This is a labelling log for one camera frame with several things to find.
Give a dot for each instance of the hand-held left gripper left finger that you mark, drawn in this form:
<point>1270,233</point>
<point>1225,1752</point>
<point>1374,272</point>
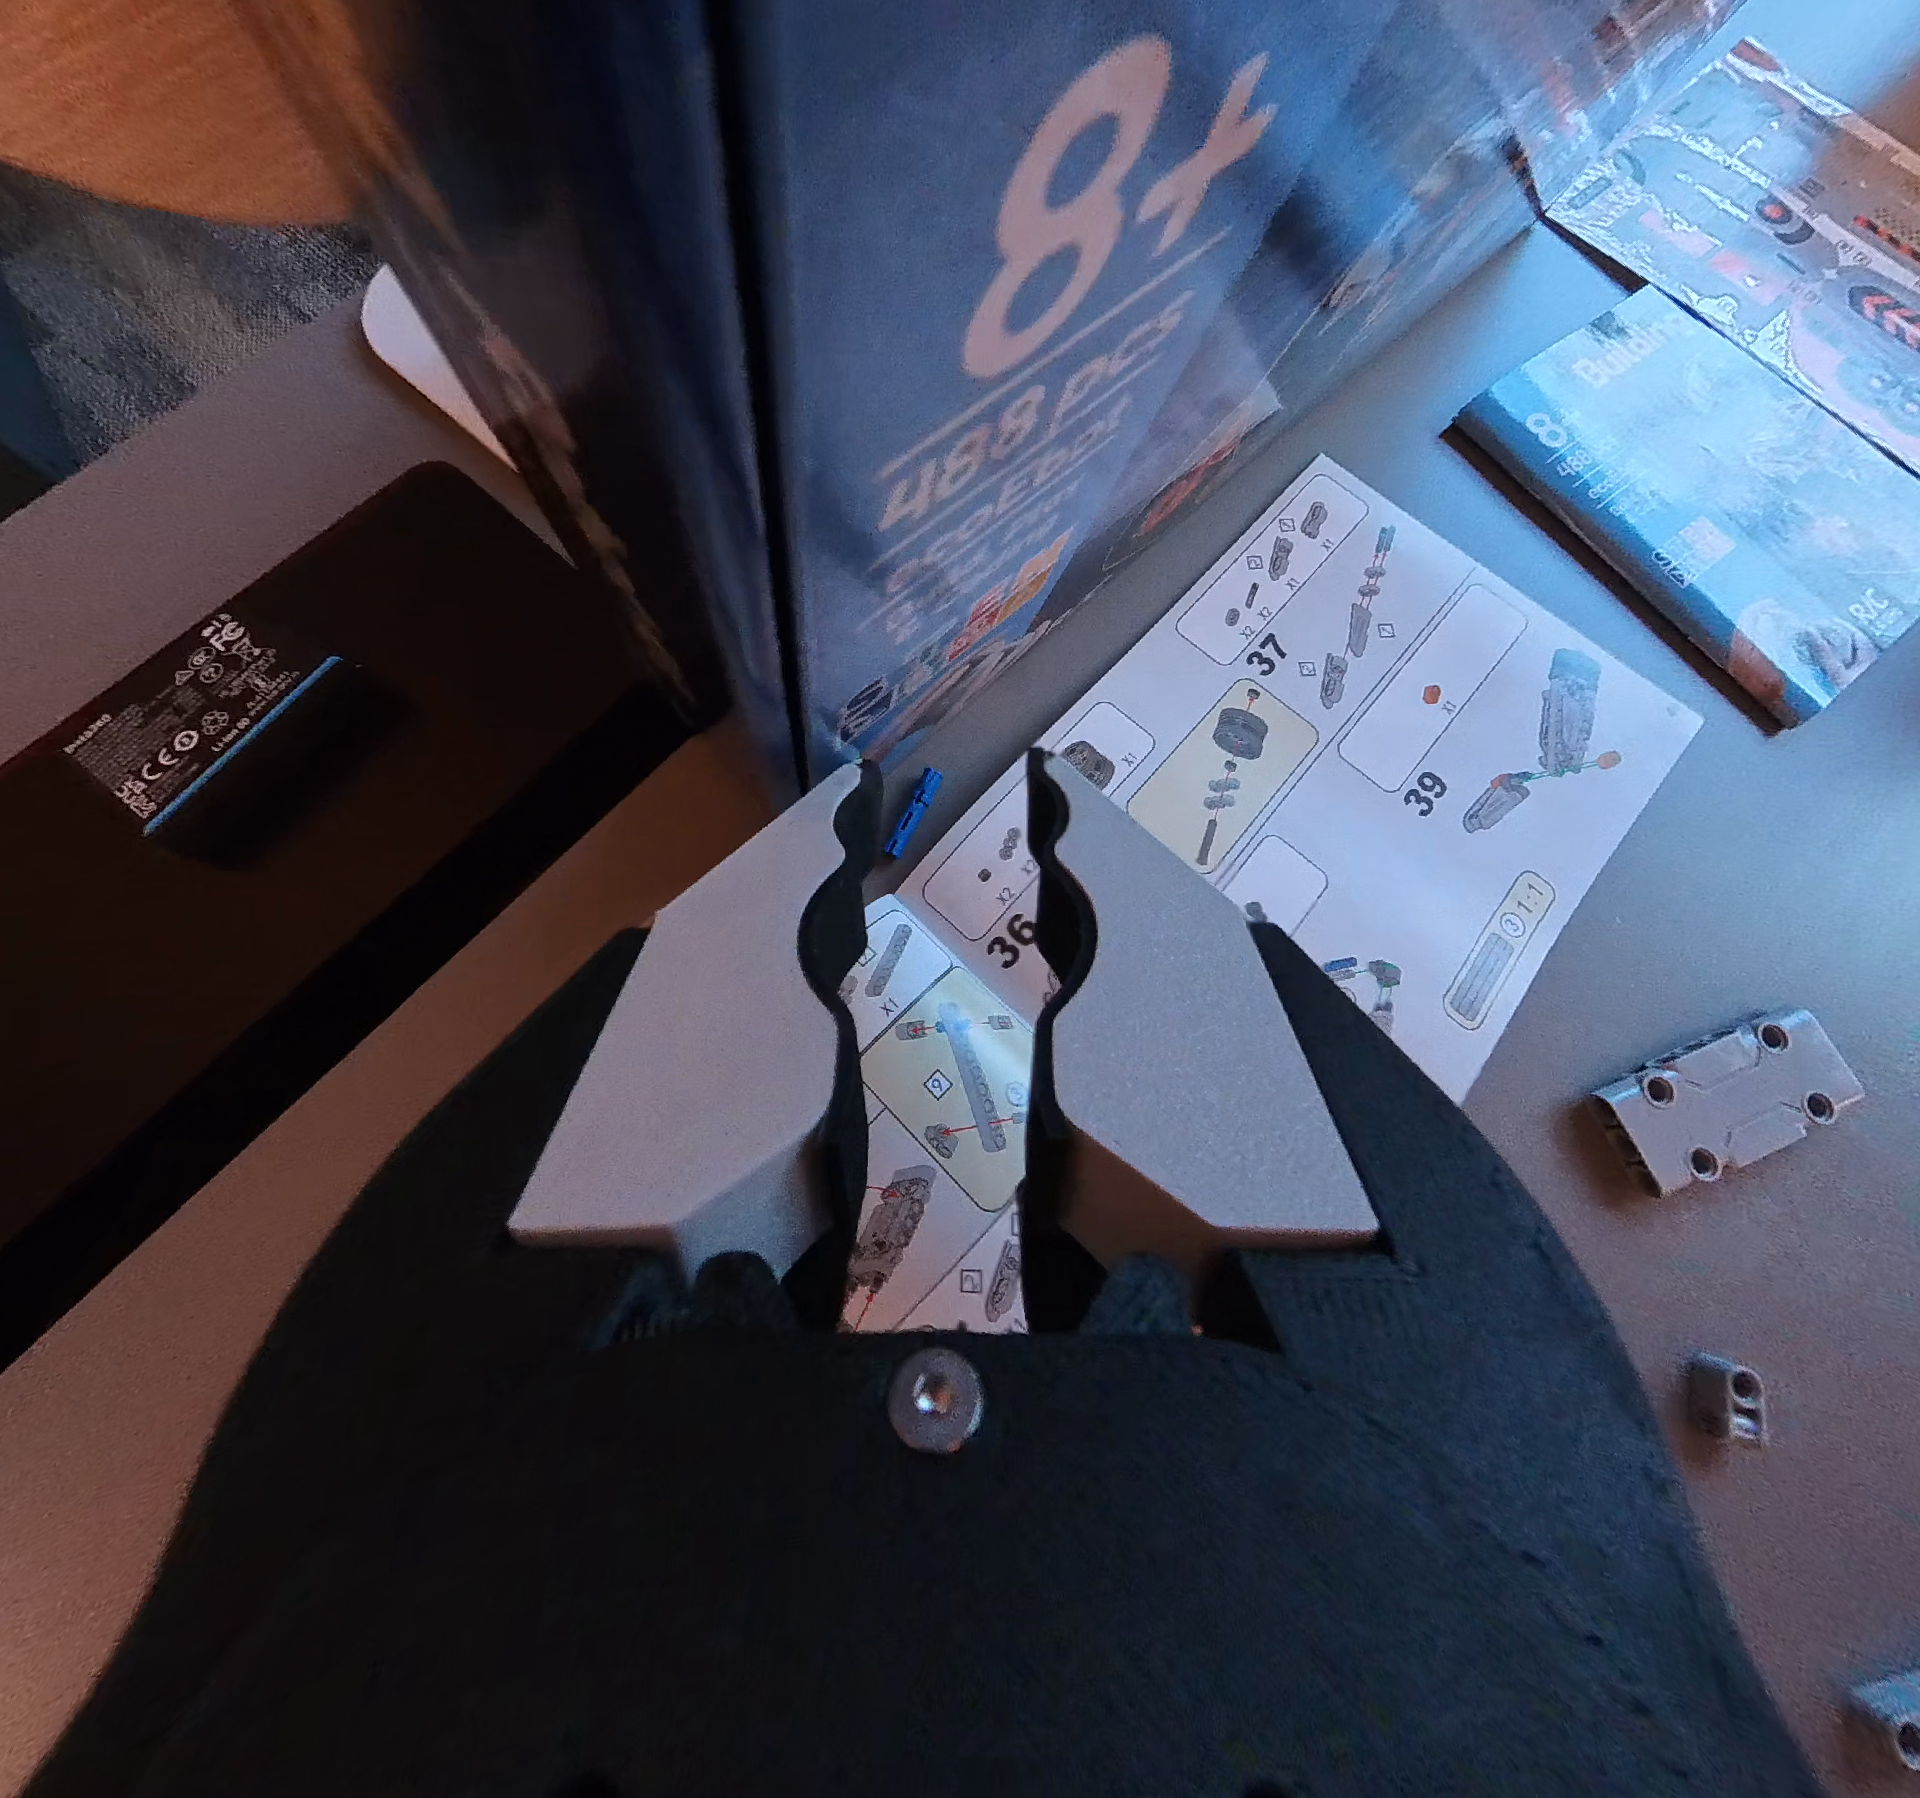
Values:
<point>702,1078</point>

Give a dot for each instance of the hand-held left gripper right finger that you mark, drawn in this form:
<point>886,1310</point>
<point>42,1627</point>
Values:
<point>1197,1078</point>

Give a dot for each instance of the blue toy pin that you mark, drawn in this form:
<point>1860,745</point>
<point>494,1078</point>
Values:
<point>912,815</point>

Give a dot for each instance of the grey desk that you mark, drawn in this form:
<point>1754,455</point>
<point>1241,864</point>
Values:
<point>1650,1306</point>

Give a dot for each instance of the white instruction sheet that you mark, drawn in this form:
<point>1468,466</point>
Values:
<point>1349,719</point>

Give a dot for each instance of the black flat device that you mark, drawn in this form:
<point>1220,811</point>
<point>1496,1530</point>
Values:
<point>302,853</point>

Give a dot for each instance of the grey toy panel piece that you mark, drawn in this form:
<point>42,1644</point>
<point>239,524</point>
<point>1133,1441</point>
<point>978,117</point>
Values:
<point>1728,1102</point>

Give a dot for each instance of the small grey toy connector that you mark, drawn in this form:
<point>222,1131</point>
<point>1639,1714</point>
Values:
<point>1728,1399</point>

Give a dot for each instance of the blue instruction booklet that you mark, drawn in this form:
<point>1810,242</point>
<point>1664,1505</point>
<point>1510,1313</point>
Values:
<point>1694,538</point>

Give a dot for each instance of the white flat sheet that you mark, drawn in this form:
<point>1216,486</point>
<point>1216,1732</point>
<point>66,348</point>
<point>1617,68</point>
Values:
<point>429,368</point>

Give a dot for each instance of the robot kit box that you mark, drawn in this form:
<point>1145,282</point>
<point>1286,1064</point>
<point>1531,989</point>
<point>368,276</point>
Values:
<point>976,326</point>

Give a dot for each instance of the sticker sheet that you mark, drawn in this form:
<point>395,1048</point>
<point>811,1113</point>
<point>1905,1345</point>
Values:
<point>1771,223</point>

